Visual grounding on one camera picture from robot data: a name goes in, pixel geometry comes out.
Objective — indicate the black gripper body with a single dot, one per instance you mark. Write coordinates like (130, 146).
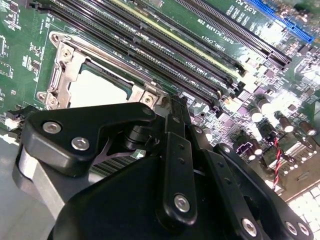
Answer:
(112, 205)

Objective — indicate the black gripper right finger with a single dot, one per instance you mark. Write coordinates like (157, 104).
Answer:
(220, 180)

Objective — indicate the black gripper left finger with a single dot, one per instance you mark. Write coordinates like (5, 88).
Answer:
(112, 116)

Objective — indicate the silver CPU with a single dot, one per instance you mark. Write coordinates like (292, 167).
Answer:
(100, 90)

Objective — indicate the metal socket cover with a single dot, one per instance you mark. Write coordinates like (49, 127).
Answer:
(138, 94)

